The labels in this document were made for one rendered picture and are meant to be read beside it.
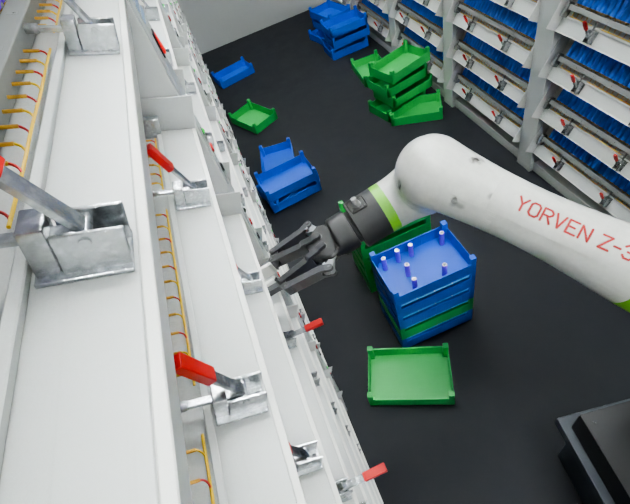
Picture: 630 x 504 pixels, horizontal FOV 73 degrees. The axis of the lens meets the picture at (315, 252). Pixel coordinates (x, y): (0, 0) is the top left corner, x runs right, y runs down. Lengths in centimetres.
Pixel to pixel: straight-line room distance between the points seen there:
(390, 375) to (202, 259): 133
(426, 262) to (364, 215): 86
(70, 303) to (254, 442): 19
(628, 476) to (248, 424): 106
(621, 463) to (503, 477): 44
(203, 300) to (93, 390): 26
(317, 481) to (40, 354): 38
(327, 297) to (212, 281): 152
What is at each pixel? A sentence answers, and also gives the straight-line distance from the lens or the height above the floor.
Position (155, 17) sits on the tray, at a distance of 116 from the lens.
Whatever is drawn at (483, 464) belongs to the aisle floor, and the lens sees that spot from 163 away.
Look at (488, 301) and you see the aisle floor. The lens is 187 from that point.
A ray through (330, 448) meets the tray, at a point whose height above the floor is 89.
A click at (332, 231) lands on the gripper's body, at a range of 75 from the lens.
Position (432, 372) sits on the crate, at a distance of 171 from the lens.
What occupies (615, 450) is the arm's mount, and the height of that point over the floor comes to 38.
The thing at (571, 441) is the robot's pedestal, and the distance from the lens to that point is 139.
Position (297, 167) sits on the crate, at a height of 8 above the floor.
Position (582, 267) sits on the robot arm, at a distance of 68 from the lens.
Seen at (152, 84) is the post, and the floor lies 134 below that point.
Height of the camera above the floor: 158
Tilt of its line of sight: 49 degrees down
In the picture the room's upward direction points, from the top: 21 degrees counter-clockwise
